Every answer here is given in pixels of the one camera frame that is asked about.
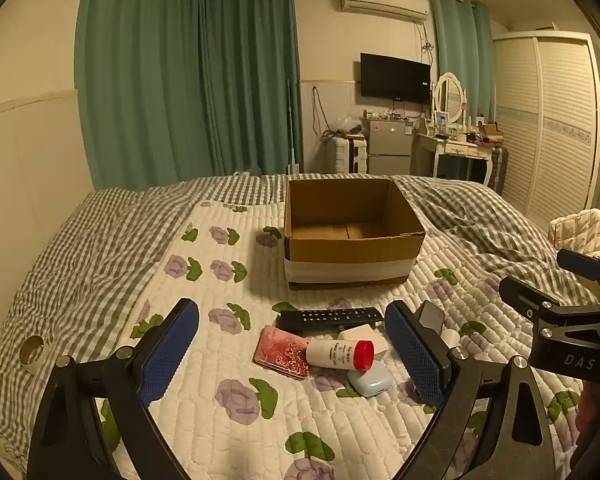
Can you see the black remote control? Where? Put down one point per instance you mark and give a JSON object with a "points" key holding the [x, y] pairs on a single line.
{"points": [[325, 317]]}

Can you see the small picture frame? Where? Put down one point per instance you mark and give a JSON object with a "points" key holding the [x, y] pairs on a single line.
{"points": [[440, 120]]}

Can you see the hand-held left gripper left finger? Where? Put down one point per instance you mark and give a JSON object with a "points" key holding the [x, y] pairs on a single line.
{"points": [[170, 355]]}

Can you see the white floral quilted mat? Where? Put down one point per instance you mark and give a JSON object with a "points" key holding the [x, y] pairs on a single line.
{"points": [[230, 360]]}

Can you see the black wall television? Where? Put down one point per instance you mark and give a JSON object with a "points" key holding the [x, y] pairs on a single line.
{"points": [[395, 77]]}

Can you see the brown cardboard box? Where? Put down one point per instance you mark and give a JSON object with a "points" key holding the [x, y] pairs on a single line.
{"points": [[350, 255]]}

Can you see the small brown box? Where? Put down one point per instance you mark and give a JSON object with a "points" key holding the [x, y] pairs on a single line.
{"points": [[491, 132]]}

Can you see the light blue case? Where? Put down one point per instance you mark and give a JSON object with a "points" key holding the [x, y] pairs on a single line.
{"points": [[372, 382]]}

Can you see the clear plastic bag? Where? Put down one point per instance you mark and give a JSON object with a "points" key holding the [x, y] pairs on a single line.
{"points": [[347, 124]]}

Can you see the pink floral wallet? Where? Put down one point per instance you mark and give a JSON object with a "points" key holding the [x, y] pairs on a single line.
{"points": [[277, 350]]}

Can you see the oval white mirror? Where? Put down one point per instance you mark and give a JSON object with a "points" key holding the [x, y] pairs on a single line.
{"points": [[450, 92]]}

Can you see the grey small fridge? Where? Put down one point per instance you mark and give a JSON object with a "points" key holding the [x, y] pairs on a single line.
{"points": [[390, 142]]}

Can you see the narrow green curtain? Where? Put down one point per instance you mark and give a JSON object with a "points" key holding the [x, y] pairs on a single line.
{"points": [[455, 45]]}

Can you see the white mop pole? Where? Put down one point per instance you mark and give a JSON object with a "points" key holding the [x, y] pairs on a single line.
{"points": [[291, 130]]}

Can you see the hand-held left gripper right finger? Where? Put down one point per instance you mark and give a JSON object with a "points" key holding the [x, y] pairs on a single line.
{"points": [[415, 355]]}

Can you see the grey checked blanket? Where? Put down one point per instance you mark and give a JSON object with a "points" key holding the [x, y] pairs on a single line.
{"points": [[80, 270]]}

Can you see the white dressing table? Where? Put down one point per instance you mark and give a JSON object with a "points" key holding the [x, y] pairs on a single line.
{"points": [[460, 149]]}

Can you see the white tube with red cap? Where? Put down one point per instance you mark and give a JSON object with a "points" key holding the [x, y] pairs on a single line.
{"points": [[330, 352]]}

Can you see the tape roll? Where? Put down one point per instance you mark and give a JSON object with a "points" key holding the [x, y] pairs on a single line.
{"points": [[25, 360]]}

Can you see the white air conditioner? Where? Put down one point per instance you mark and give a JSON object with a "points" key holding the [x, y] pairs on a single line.
{"points": [[380, 2]]}

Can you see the small white box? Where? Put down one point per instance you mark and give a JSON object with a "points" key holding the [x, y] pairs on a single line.
{"points": [[357, 332]]}

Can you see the white quilted jacket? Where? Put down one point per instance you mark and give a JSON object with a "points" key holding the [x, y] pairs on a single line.
{"points": [[585, 232]]}

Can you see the green corner curtain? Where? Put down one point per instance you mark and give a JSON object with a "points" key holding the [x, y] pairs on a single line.
{"points": [[250, 85]]}

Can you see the white louvred wardrobe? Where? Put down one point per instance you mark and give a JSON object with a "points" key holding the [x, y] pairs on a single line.
{"points": [[555, 135]]}

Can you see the dark suitcase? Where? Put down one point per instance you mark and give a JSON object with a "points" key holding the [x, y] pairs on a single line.
{"points": [[500, 165]]}

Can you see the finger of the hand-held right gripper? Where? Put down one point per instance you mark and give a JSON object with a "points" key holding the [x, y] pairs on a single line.
{"points": [[577, 261], [522, 295]]}

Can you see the white suitcase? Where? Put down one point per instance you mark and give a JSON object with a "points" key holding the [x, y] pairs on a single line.
{"points": [[345, 155]]}

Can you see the wide green curtain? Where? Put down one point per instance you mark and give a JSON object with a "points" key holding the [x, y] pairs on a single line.
{"points": [[135, 85]]}

